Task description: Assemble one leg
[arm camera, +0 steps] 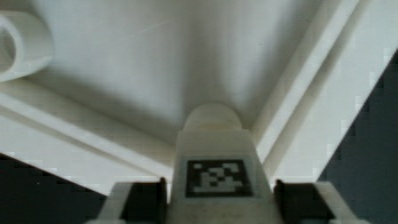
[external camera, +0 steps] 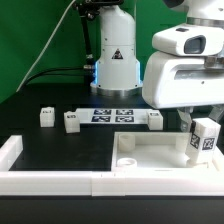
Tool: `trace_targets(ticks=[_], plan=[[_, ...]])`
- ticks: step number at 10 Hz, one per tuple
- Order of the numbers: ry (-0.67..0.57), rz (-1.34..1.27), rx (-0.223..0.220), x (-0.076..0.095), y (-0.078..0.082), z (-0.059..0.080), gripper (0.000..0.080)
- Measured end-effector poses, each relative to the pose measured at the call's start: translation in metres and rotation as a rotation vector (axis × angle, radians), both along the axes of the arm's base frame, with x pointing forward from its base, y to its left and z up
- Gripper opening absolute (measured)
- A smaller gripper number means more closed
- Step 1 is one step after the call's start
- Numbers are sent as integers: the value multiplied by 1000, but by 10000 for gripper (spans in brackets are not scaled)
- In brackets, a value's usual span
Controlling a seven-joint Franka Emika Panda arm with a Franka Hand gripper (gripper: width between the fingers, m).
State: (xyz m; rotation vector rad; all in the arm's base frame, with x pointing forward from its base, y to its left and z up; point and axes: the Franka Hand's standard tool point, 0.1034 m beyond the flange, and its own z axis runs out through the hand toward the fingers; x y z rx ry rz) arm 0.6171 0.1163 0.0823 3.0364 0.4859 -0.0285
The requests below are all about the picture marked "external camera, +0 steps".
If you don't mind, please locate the white cable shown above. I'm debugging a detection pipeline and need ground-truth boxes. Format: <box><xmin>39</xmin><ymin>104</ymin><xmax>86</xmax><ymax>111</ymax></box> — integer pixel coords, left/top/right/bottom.
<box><xmin>15</xmin><ymin>0</ymin><xmax>78</xmax><ymax>93</ymax></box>

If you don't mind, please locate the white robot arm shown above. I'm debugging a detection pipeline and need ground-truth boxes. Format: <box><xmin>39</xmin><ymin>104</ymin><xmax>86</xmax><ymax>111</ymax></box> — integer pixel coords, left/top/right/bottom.
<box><xmin>91</xmin><ymin>0</ymin><xmax>224</xmax><ymax>130</ymax></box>

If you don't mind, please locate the white square tabletop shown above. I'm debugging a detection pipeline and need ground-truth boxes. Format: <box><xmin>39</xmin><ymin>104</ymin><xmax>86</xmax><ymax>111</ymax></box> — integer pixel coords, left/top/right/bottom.
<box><xmin>111</xmin><ymin>132</ymin><xmax>222</xmax><ymax>173</ymax></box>

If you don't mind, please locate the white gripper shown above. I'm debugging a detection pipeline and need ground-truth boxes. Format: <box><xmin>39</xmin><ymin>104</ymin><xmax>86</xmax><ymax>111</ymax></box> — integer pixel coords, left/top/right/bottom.
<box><xmin>142</xmin><ymin>52</ymin><xmax>224</xmax><ymax>133</ymax></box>

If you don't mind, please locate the black camera stand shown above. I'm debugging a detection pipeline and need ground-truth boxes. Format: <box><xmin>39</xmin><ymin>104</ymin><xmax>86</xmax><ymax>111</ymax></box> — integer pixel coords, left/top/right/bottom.
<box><xmin>72</xmin><ymin>0</ymin><xmax>124</xmax><ymax>84</ymax></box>

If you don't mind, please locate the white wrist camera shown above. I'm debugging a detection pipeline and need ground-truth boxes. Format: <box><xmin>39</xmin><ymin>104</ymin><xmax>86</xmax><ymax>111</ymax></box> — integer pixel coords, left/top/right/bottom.
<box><xmin>152</xmin><ymin>24</ymin><xmax>224</xmax><ymax>56</ymax></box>

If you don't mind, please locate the white U-shaped fence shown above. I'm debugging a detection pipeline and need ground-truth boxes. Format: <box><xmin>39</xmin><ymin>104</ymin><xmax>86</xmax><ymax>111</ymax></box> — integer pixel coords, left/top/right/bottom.
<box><xmin>0</xmin><ymin>135</ymin><xmax>224</xmax><ymax>196</ymax></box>

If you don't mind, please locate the white AprilTag base plate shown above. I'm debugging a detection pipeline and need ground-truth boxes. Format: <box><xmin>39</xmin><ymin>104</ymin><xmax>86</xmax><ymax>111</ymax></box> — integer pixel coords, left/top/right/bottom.
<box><xmin>76</xmin><ymin>108</ymin><xmax>147</xmax><ymax>124</ymax></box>

